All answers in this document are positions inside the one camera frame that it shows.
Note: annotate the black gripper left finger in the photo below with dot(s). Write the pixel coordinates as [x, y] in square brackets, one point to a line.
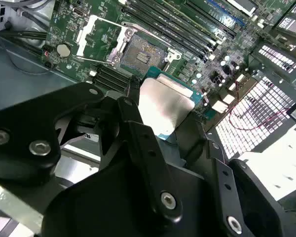
[27, 118]

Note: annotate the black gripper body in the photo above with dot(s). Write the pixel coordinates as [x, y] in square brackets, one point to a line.
[101, 209]

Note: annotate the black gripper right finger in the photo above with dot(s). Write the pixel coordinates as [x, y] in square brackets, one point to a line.
[224, 180]

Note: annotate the metal socket cover frame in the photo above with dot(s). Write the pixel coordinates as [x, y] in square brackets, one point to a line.
[82, 40]

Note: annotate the silver CPU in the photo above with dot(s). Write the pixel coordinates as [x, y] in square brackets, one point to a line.
[160, 106]

